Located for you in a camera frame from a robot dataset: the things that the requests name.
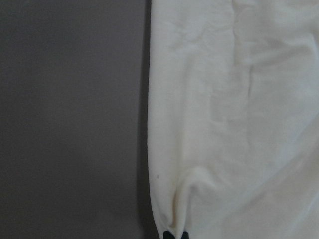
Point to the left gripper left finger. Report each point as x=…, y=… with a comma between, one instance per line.
x=168, y=235

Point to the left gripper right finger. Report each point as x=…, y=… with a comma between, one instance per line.
x=185, y=235

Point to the cream long-sleeve graphic shirt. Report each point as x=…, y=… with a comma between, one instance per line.
x=233, y=118

